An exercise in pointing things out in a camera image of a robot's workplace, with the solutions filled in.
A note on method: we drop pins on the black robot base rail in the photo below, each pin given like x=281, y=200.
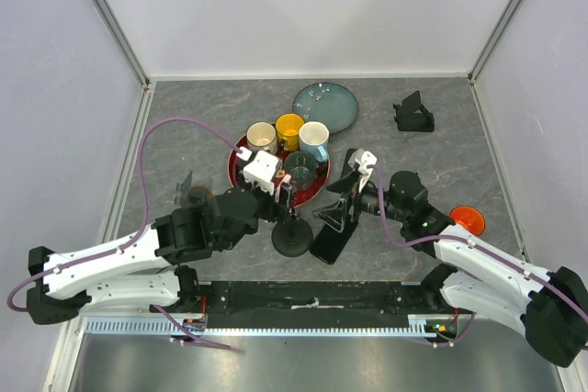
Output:
x=312, y=305

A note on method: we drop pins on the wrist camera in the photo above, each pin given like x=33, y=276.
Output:
x=261, y=168
x=363, y=162

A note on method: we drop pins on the grey-green ceramic mug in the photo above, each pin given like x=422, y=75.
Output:
x=301, y=166

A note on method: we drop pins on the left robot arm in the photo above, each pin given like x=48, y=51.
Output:
x=186, y=235

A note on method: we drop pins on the black round-base phone stand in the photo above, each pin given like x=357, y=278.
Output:
x=293, y=239

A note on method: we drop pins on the teal ceramic plate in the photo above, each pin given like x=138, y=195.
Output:
x=331, y=104

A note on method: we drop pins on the light blue mug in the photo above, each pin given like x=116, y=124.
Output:
x=314, y=137

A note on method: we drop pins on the round red tray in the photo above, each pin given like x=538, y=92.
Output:
x=234, y=168

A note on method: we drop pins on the yellow ceramic mug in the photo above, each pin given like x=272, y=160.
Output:
x=288, y=131

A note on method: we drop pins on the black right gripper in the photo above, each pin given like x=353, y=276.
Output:
x=333, y=214

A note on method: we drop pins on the slotted cable duct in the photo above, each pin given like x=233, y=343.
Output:
x=416, y=328

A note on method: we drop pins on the orange mug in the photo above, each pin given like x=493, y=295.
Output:
x=469, y=218

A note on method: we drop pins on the black folding phone stand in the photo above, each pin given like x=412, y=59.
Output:
x=412, y=116

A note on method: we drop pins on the cream ceramic mug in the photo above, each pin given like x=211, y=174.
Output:
x=262, y=136

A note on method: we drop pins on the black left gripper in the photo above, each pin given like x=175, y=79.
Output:
x=277, y=211

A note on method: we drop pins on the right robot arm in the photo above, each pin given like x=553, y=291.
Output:
x=548, y=308

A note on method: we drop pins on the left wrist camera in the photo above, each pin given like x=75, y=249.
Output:
x=261, y=168

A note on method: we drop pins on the black phone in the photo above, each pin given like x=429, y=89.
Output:
x=329, y=244

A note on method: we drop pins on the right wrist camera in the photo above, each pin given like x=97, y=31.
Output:
x=363, y=162

